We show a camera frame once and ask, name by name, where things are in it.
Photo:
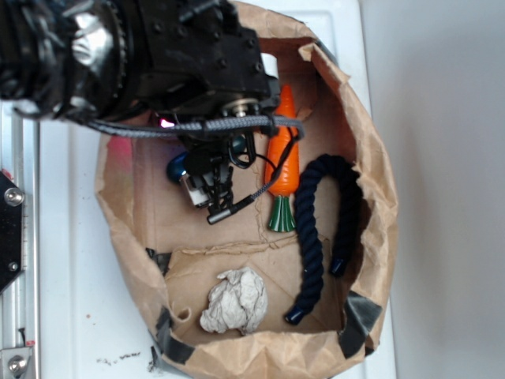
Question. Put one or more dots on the silver corner bracket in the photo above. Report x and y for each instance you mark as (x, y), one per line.
(16, 363)

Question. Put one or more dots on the black metal bracket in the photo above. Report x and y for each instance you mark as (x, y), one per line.
(11, 231)

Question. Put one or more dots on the aluminium frame rail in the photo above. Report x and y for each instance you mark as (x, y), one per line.
(20, 324)

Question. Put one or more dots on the brown paper bag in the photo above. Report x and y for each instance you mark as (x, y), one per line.
(170, 257)

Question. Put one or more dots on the crumpled white paper ball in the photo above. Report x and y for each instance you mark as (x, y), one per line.
(238, 302)

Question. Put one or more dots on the dark green plastic pickle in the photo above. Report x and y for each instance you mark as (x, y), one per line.
(203, 158)

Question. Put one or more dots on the white plastic tray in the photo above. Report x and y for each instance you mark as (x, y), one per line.
(89, 325)

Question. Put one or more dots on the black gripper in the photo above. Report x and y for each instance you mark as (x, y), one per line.
(214, 191)

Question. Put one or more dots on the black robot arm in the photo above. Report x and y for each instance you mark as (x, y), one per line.
(140, 69)

